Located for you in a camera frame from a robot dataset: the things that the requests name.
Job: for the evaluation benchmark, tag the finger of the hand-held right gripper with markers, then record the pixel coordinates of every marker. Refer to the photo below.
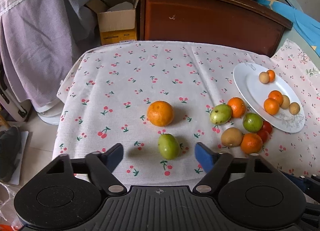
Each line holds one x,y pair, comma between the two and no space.
308,183

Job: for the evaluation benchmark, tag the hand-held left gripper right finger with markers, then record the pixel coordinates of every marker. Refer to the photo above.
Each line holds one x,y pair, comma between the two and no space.
203,156

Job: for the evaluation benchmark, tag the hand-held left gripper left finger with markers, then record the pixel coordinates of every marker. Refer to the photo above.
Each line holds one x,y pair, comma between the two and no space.
115,154

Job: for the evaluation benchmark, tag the green jujube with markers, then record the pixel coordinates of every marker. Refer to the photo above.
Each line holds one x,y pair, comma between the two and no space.
220,114
252,122
168,146

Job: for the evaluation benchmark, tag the orange tangerine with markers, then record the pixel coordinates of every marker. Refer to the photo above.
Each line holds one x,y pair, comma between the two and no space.
271,75
276,95
252,143
271,106
238,106

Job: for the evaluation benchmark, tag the large yellowish orange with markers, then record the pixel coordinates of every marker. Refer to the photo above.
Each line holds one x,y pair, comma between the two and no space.
160,113

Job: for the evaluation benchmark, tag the red cherry tomato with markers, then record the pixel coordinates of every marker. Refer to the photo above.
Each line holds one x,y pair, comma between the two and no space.
267,126
263,136

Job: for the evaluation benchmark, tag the white oval plate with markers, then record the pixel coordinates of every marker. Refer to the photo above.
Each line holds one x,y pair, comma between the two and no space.
252,88

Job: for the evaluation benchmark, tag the cherry print tablecloth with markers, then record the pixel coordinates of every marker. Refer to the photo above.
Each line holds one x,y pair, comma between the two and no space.
125,83

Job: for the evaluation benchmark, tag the white round stand base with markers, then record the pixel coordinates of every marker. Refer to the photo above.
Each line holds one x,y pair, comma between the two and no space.
50,116

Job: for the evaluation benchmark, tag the grey fuzzy boots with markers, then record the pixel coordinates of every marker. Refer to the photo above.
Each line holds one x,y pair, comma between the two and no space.
10,153

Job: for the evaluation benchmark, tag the white and black board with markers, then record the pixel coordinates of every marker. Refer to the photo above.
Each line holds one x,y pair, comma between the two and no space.
12,101

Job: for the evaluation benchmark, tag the open cardboard box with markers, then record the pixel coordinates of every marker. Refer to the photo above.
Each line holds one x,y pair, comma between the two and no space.
117,28

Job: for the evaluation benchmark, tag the lilac waffle cloth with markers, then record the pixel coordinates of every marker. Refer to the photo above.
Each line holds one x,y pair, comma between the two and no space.
37,51

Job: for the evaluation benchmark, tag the brown wooden headboard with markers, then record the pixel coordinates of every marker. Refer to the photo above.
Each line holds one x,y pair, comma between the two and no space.
207,16

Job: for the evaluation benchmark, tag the white bundle in box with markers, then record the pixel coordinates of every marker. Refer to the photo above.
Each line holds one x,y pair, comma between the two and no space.
121,7

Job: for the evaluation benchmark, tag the grey blue cloth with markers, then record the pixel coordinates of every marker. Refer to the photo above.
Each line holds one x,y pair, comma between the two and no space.
80,9

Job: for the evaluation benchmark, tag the blue patterned bedding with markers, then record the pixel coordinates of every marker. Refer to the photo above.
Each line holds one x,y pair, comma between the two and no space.
302,23

